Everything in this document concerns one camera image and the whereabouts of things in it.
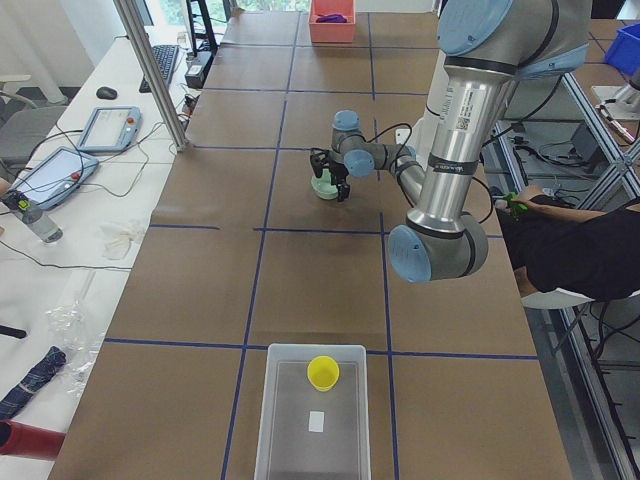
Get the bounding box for crumpled clear plastic wrap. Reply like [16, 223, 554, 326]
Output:
[45, 270, 105, 398]

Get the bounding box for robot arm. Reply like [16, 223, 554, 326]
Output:
[310, 1, 592, 283]

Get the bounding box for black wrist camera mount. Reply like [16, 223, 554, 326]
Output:
[309, 147, 330, 179]

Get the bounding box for far teach pendant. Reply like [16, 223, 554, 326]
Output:
[77, 106, 141, 154]

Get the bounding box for near teach pendant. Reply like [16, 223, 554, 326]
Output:
[12, 147, 99, 210]

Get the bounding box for clear water bottle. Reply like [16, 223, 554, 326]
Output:
[1, 190, 63, 243]

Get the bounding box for folded blue umbrella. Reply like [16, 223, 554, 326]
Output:
[1, 346, 67, 420]

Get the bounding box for clear plastic bin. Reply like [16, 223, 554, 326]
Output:
[254, 343, 371, 479]

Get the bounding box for teach pendant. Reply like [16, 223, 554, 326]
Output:
[77, 106, 141, 154]
[12, 147, 99, 210]

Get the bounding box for white pillar with base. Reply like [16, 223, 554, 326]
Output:
[395, 51, 449, 158]

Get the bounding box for pink plastic tray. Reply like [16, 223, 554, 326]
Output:
[308, 0, 356, 43]

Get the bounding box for red cylinder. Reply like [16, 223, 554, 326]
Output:
[1, 420, 66, 460]

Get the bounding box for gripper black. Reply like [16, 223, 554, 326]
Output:
[328, 161, 350, 202]

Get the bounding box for mint green bowl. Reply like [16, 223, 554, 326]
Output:
[311, 170, 338, 200]

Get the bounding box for black box device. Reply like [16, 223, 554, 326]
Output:
[185, 51, 213, 89]

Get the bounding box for yellow plastic cup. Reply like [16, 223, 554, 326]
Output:
[307, 355, 340, 392]

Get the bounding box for person in black clothes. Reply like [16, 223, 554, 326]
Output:
[495, 185, 639, 301]

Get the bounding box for blue plastic crate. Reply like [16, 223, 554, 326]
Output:
[604, 23, 640, 75]

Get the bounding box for black keyboard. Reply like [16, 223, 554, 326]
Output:
[152, 44, 180, 86]

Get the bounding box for white crumpled cloth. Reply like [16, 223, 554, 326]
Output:
[100, 220, 147, 260]

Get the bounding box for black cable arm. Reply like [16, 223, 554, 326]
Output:
[364, 122, 416, 171]

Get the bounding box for green handled tool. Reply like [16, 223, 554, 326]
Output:
[502, 192, 528, 217]

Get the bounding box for aluminium frame post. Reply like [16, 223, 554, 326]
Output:
[113, 0, 188, 152]

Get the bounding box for black computer mouse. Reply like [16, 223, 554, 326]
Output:
[96, 86, 118, 100]

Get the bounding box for purple cloth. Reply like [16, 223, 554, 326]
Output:
[315, 13, 348, 24]

